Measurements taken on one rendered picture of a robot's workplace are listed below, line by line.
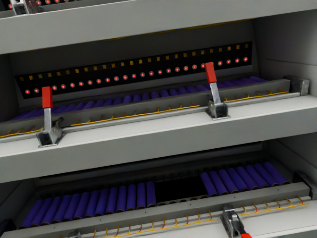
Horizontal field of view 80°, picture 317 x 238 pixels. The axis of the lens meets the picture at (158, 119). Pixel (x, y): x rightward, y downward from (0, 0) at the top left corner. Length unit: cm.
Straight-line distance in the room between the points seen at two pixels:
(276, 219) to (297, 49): 31
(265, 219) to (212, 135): 18
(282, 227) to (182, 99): 27
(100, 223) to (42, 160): 15
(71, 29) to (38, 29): 5
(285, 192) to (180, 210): 19
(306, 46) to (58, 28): 41
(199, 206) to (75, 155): 23
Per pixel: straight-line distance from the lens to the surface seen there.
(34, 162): 34
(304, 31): 44
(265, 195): 41
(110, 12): 32
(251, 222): 40
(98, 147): 30
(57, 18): 34
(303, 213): 44
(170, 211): 37
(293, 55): 46
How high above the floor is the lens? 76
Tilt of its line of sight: 3 degrees down
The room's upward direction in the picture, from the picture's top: 9 degrees counter-clockwise
